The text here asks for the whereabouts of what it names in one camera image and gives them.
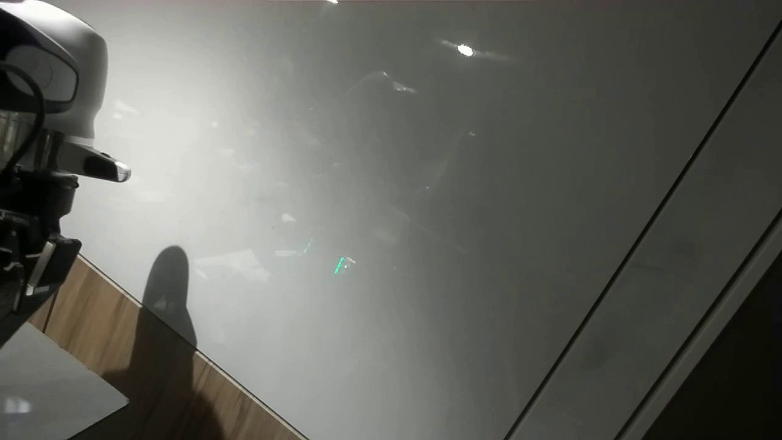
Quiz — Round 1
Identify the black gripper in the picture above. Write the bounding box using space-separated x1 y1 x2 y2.
0 173 82 350

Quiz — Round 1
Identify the large glass whiteboard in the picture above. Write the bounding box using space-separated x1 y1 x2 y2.
0 0 782 440

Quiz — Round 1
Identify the narrow glass whiteboard panel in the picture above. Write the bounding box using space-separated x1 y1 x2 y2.
509 35 782 440

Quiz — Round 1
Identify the white platform board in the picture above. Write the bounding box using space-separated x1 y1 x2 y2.
0 320 133 440

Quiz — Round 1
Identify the wooden wall panel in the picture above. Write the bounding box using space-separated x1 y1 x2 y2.
27 252 308 440

